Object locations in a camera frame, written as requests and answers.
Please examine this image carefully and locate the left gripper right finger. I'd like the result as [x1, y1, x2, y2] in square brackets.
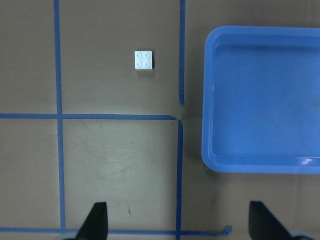
[249, 201, 292, 240]

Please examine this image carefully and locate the blue plastic tray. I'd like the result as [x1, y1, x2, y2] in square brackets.
[201, 26, 320, 174]

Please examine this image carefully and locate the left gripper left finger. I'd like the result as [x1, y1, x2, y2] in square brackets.
[74, 202, 109, 240]

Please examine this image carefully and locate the white block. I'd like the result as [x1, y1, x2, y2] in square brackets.
[134, 50, 154, 70]

